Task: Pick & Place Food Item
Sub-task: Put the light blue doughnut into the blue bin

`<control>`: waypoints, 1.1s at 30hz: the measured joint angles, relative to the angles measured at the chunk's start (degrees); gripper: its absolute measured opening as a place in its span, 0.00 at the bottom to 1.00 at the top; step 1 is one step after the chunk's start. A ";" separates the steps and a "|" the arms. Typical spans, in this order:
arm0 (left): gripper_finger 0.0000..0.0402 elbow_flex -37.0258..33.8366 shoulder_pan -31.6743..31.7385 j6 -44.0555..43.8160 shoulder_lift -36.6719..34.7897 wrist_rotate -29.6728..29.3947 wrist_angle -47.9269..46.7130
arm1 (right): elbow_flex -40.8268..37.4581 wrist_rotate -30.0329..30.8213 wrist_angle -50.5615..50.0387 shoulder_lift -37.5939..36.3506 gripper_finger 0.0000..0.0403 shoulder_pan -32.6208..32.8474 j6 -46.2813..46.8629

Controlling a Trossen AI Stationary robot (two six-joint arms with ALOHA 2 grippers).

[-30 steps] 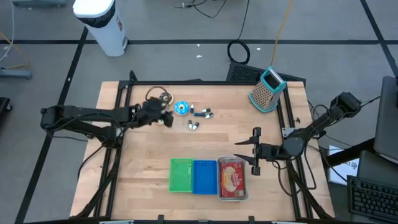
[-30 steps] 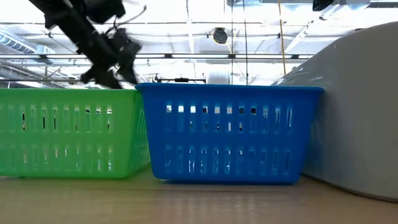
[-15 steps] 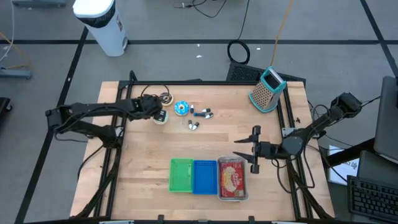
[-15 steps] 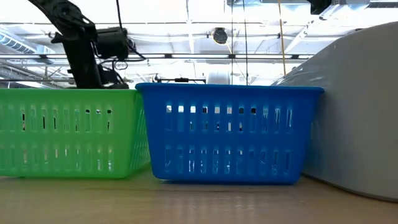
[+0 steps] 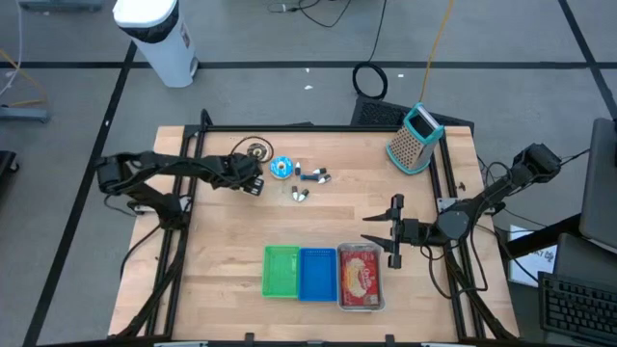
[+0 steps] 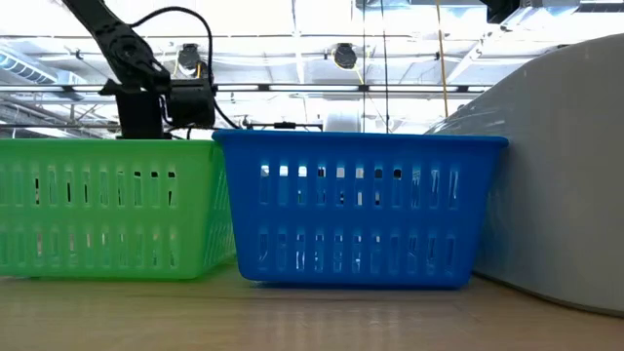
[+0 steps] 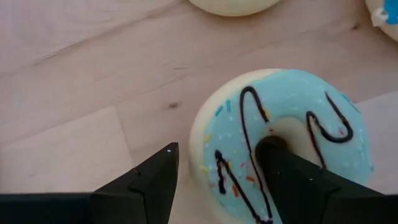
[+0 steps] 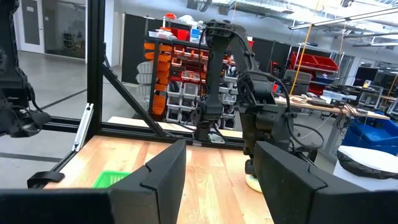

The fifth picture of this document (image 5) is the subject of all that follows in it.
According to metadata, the blue frosted toy donut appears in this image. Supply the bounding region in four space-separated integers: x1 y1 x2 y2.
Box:
269 155 295 180

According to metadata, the chocolate frosted toy donut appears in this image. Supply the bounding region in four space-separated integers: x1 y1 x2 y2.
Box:
246 142 271 164

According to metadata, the grey floor stand base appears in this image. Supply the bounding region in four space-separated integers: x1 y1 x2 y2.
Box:
0 105 49 122
18 0 103 13

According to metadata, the long black cable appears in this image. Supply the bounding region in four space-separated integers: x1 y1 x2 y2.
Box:
368 0 389 64

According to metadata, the black aluminium table frame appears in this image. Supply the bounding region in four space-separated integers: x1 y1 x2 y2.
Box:
109 108 520 344

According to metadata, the coiled black cable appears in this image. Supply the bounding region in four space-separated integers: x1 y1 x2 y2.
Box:
351 61 389 101

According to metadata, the grey plastic bin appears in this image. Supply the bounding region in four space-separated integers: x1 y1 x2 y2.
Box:
335 242 387 313

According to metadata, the grey laptop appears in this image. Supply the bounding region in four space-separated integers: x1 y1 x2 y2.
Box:
552 232 617 290

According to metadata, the black computer keyboard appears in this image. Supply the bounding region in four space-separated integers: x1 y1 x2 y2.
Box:
537 271 617 346

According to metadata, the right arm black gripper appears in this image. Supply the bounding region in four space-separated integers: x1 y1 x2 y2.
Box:
360 194 421 270

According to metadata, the green plastic slotted basket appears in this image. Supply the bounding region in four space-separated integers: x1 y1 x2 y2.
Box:
261 244 302 299

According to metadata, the black perforated mat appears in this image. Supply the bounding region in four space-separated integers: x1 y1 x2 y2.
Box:
350 94 476 134

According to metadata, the yellow cable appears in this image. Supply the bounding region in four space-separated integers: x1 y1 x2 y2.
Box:
419 0 457 102

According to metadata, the blue plastic slotted basket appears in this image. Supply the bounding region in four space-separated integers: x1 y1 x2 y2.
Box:
297 247 338 303

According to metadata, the white trash can black bag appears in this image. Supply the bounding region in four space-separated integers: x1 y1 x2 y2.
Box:
112 0 201 90

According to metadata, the red cracker packet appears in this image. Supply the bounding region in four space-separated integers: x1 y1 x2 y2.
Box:
339 249 382 308

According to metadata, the white paper sheet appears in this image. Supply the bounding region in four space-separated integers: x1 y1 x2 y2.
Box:
507 225 558 288

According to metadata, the teal metal box grater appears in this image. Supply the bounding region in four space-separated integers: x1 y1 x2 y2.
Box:
385 101 445 175

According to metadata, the grey monitor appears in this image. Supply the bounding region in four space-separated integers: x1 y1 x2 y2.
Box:
577 118 617 255

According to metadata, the black floor object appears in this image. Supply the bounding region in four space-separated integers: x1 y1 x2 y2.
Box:
0 149 19 188

